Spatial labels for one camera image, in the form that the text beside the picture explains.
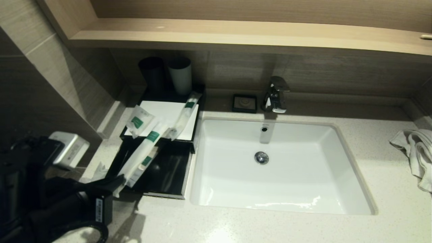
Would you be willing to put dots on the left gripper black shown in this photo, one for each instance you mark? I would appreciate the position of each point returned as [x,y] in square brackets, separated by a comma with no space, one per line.
[98,206]

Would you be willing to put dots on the long green-label toothbrush packet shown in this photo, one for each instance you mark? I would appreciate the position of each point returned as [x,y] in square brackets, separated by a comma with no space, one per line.
[185,114]
[145,148]

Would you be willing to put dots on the black cup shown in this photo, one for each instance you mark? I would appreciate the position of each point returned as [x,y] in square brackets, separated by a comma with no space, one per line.
[152,72]

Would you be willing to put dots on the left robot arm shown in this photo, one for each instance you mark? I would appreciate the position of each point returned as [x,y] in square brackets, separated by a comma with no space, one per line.
[33,202]

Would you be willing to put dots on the white glossy tray surface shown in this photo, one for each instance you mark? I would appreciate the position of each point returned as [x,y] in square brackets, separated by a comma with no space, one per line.
[168,113]

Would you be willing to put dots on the black amenity tray box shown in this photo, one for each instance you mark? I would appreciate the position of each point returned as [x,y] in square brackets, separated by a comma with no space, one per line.
[168,96]

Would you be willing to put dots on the clear crumpled plastic packet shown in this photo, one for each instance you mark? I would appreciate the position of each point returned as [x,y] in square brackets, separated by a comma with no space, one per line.
[99,169]

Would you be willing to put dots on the small green-label sachet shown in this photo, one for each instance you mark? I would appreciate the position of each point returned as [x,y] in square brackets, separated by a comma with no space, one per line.
[137,120]

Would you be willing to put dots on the pale grey cup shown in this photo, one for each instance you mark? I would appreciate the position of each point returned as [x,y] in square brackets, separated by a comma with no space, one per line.
[181,77]

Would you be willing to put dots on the chrome sink drain stopper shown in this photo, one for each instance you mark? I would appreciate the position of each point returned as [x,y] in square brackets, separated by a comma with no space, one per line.
[261,157]

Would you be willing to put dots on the black square soap dish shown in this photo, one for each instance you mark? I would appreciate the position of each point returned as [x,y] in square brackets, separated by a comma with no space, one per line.
[244,103]

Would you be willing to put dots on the white ceramic sink basin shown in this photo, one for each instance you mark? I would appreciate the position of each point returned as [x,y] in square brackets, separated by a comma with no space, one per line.
[287,182]

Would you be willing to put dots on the chrome faucet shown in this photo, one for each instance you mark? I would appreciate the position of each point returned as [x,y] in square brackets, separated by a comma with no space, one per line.
[275,98]

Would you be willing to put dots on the light wooden shelf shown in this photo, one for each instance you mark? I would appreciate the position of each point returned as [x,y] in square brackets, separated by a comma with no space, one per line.
[270,35]

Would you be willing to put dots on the crumpled white towel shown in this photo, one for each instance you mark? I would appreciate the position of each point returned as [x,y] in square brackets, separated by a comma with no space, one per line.
[420,152]

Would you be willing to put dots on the small white shelf item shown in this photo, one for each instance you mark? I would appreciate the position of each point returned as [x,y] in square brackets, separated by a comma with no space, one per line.
[426,37]

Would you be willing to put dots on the white plastic device corner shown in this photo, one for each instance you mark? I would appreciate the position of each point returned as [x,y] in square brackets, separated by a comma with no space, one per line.
[69,150]

